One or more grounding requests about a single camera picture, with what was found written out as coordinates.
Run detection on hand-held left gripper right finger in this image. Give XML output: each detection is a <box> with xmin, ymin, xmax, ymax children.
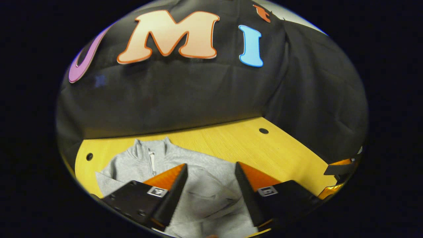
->
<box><xmin>235</xmin><ymin>162</ymin><xmax>321</xmax><ymax>228</ymax></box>

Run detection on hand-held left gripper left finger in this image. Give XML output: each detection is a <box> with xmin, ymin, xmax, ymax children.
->
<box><xmin>101</xmin><ymin>163</ymin><xmax>189</xmax><ymax>232</ymax></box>

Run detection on grey zip-neck sweatshirt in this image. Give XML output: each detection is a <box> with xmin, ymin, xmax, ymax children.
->
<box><xmin>96</xmin><ymin>137</ymin><xmax>259</xmax><ymax>238</ymax></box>

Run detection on black backdrop cloth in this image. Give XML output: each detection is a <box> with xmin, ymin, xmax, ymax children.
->
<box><xmin>56</xmin><ymin>0</ymin><xmax>369</xmax><ymax>166</ymax></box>

